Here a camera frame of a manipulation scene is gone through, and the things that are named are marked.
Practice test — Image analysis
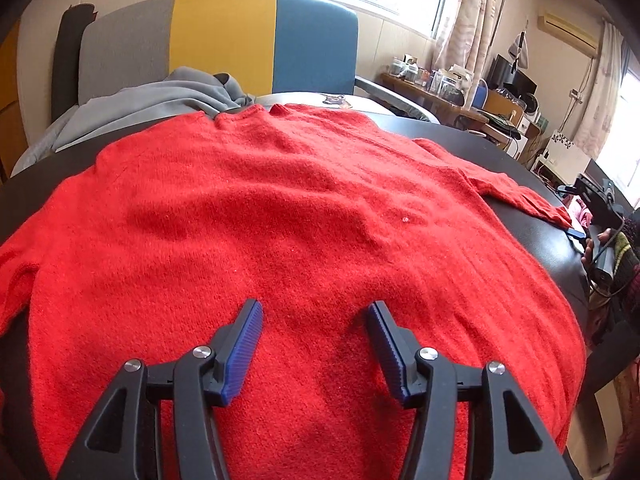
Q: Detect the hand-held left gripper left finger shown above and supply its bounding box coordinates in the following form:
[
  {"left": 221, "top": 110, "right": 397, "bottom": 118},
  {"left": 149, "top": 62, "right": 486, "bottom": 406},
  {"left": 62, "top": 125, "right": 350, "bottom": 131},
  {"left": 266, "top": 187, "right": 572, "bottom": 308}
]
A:
[{"left": 56, "top": 298, "right": 264, "bottom": 480}]

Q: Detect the grey yellow blue sofa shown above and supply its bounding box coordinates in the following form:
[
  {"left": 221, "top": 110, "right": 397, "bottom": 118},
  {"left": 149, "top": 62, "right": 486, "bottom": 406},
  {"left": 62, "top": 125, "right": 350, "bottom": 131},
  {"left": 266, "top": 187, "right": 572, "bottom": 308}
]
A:
[{"left": 10, "top": 0, "right": 441, "bottom": 176}]

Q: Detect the person's right forearm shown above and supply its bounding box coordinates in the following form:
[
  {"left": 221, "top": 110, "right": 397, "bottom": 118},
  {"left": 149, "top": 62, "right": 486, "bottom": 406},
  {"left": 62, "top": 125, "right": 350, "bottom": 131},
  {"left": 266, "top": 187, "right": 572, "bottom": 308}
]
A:
[{"left": 612, "top": 212, "right": 640, "bottom": 306}]

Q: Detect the group of bottles and jars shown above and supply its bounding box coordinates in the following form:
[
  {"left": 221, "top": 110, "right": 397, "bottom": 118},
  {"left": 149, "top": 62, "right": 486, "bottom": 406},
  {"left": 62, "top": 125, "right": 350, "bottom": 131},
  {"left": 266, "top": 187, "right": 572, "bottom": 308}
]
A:
[{"left": 387, "top": 52, "right": 476, "bottom": 106}]

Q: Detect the black monitor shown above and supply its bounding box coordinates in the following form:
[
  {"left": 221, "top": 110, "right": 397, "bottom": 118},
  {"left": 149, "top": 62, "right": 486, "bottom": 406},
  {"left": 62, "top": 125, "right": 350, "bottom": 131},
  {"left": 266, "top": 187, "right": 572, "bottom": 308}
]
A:
[{"left": 487, "top": 55, "right": 538, "bottom": 98}]

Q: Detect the white floral box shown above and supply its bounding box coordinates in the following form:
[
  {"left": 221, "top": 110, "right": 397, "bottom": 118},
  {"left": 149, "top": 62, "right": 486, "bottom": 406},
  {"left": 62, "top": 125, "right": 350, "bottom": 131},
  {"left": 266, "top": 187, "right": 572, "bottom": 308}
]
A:
[{"left": 542, "top": 130, "right": 591, "bottom": 186}]

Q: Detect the grey garment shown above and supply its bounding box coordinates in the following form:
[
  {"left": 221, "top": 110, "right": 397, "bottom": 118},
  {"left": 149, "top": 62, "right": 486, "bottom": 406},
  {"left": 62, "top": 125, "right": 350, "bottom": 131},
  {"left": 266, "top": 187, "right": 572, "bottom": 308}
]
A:
[{"left": 10, "top": 66, "right": 261, "bottom": 178}]

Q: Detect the red knit sweater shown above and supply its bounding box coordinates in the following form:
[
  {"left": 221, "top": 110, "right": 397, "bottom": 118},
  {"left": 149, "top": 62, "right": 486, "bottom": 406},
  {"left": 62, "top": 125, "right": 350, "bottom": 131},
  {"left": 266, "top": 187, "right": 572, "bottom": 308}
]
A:
[{"left": 0, "top": 102, "right": 587, "bottom": 480}]

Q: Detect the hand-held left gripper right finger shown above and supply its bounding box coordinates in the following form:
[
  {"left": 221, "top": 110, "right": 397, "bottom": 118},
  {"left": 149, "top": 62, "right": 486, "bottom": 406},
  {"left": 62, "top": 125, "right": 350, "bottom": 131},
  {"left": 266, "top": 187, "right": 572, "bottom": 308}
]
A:
[{"left": 364, "top": 301, "right": 576, "bottom": 480}]

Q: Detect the beige patterned curtain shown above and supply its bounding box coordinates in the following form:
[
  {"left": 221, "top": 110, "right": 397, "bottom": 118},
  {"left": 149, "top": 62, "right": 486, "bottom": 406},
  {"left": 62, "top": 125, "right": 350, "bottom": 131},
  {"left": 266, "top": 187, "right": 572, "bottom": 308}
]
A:
[
  {"left": 572, "top": 20, "right": 626, "bottom": 161},
  {"left": 432, "top": 0, "right": 501, "bottom": 68}
]

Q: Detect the wooden wardrobe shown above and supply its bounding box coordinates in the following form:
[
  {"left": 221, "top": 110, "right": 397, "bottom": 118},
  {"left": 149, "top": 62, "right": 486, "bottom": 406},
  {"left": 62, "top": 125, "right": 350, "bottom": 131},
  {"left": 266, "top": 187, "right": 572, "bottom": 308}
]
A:
[{"left": 0, "top": 20, "right": 28, "bottom": 181}]

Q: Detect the wooden desk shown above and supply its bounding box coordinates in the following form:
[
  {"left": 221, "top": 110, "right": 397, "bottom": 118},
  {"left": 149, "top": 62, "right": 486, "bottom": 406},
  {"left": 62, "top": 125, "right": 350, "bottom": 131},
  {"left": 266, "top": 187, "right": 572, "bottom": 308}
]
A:
[{"left": 380, "top": 72, "right": 543, "bottom": 151}]

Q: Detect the person's right hand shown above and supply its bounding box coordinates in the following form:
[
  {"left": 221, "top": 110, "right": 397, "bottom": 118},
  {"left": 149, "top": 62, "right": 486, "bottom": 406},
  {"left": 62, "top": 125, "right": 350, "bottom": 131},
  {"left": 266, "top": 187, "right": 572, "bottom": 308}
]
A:
[{"left": 581, "top": 227, "right": 626, "bottom": 267}]

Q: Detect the wall air conditioner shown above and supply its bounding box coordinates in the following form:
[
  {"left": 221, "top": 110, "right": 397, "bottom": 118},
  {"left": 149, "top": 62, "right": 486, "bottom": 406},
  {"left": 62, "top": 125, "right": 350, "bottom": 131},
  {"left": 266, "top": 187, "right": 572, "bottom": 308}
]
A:
[{"left": 537, "top": 12, "right": 599, "bottom": 51}]

